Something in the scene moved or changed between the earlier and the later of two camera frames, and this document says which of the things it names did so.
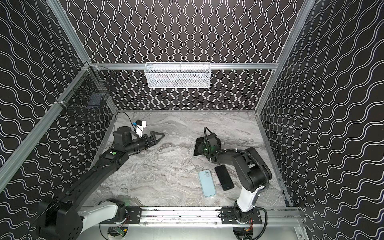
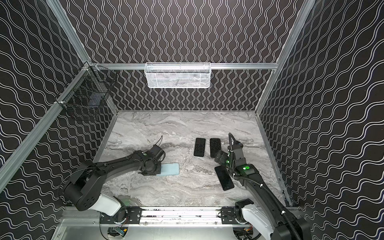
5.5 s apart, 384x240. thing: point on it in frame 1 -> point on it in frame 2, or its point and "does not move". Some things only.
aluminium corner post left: (59, 11) does not move
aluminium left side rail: (11, 162) does not move
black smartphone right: (224, 178) does not move
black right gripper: (202, 146) -> (222, 157)
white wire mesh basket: (177, 75) does not move
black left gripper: (148, 140) -> (154, 169)
